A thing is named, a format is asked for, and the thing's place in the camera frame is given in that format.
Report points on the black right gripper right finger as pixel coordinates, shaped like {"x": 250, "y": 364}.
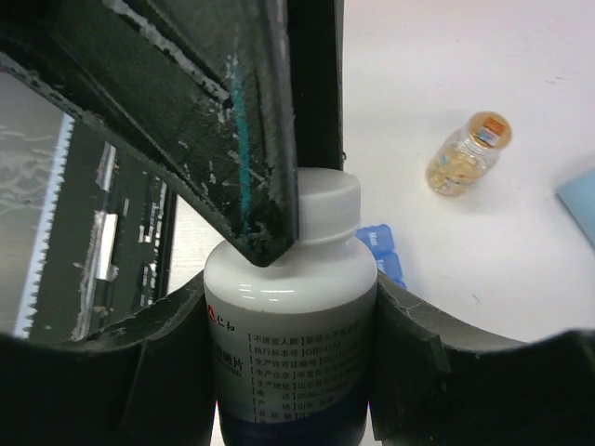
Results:
{"x": 437, "y": 380}

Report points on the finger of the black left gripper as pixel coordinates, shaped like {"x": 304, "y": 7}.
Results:
{"x": 198, "y": 91}
{"x": 315, "y": 31}

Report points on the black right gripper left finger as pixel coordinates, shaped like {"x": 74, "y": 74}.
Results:
{"x": 146, "y": 380}

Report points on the white cap dark pill bottle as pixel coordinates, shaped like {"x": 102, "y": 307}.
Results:
{"x": 291, "y": 343}

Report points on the blue weekly pill organizer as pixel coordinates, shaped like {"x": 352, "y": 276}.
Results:
{"x": 380, "y": 242}

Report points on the white bottle screw cap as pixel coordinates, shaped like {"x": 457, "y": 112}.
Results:
{"x": 329, "y": 205}

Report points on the clear bottle yellow pills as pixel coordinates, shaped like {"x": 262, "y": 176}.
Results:
{"x": 469, "y": 154}

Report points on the light blue folded cloth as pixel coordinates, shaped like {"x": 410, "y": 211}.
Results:
{"x": 577, "y": 196}

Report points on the light blue cable duct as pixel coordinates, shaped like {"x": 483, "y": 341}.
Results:
{"x": 29, "y": 295}

